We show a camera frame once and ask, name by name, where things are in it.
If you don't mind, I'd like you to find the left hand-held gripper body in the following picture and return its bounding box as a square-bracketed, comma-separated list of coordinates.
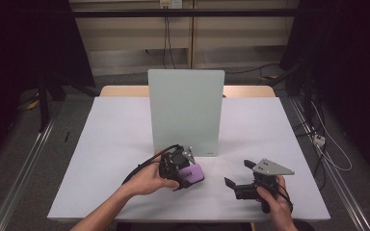
[159, 145, 197, 191]

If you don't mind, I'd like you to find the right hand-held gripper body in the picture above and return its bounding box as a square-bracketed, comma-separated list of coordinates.
[234, 158, 296, 200]

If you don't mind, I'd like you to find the purple board eraser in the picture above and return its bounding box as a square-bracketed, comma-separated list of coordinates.
[177, 163, 205, 186]

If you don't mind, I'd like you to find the pale green glass whiteboard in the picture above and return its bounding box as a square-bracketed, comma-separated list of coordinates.
[147, 68, 225, 158]

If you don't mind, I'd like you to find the person's left hand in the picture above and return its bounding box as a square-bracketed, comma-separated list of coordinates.
[123, 149, 180, 197]

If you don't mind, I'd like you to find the person's right hand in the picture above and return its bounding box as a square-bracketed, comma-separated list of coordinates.
[256, 176, 295, 224]

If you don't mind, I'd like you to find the white table mat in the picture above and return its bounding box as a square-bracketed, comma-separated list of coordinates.
[46, 95, 331, 223]

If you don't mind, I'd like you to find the black metal stand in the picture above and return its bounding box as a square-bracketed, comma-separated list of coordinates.
[266, 61, 315, 123]
[36, 71, 67, 133]

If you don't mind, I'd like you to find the light wooden table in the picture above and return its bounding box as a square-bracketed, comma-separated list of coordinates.
[99, 85, 277, 99]

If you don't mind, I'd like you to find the black curtain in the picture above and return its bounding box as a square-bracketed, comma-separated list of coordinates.
[0, 0, 96, 171]
[280, 0, 370, 186]

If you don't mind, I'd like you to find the black horizontal bar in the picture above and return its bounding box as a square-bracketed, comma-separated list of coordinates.
[71, 9, 301, 18]

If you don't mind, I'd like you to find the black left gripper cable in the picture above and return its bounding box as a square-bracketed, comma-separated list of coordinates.
[121, 143, 182, 186]

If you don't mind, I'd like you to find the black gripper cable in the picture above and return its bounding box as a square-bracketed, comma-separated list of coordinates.
[274, 177, 294, 215]
[121, 143, 182, 186]

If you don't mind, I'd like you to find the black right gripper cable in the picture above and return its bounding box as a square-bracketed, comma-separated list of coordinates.
[274, 177, 294, 215]

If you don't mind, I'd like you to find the aluminium floor rail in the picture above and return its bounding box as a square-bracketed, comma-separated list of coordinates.
[0, 115, 60, 231]
[288, 95, 370, 231]

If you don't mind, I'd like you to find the white cable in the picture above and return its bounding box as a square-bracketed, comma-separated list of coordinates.
[310, 100, 354, 172]

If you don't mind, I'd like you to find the black floor cable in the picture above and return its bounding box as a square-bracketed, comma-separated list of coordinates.
[225, 63, 281, 76]

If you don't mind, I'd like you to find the black hanging cable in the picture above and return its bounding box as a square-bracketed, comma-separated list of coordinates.
[162, 15, 177, 70]

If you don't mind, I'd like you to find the wooden wall post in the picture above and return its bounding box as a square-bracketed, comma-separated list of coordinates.
[187, 0, 197, 70]

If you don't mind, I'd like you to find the white wall socket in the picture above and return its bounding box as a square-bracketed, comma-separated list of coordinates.
[159, 0, 183, 10]

